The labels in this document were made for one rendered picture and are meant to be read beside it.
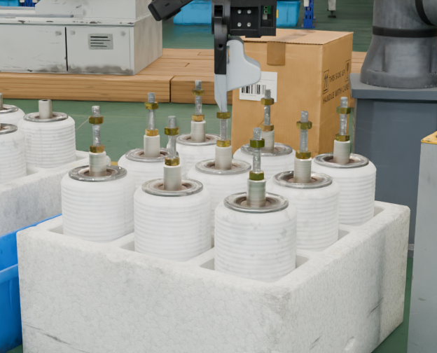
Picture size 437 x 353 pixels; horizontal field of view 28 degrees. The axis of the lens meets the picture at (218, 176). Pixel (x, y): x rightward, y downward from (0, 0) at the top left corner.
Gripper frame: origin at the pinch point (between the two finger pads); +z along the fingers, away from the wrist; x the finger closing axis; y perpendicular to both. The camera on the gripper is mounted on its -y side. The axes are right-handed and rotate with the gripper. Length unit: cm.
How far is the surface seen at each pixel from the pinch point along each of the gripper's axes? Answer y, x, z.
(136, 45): -35, 194, 16
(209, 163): -1.3, 1.3, 9.0
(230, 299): 2.1, -23.5, 18.1
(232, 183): 1.9, -4.6, 10.2
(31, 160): -32.0, 27.2, 15.6
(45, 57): -67, 192, 21
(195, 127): -3.9, 15.1, 7.0
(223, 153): 0.7, -1.1, 7.0
